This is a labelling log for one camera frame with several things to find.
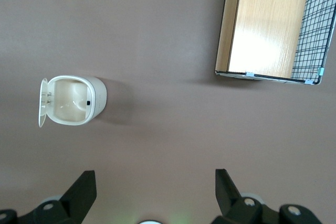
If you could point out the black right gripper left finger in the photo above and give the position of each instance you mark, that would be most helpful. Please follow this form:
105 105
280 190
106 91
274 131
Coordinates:
78 197

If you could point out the brown table cloth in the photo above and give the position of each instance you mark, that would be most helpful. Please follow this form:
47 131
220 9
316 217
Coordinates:
157 51

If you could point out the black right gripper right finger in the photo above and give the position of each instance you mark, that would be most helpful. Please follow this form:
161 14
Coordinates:
233 208

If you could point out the white lidded trash can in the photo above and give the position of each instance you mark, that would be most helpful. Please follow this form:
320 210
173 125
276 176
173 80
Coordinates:
76 100

